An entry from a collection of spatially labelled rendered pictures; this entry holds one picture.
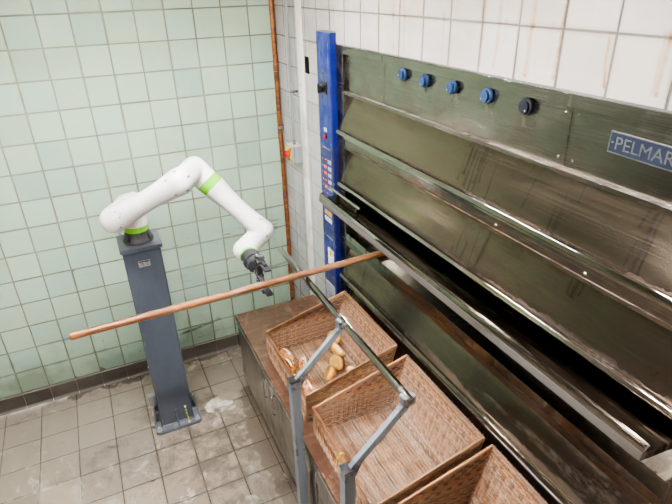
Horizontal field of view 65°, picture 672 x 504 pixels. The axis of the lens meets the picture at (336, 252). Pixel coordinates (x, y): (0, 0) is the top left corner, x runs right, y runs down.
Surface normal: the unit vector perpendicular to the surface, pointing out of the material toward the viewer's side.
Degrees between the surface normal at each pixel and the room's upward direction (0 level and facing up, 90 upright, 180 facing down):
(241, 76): 90
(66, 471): 0
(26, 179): 90
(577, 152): 92
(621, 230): 69
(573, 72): 90
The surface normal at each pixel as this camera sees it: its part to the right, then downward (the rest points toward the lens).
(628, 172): -0.90, 0.22
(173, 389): 0.42, 0.40
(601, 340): -0.86, -0.11
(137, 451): -0.03, -0.89
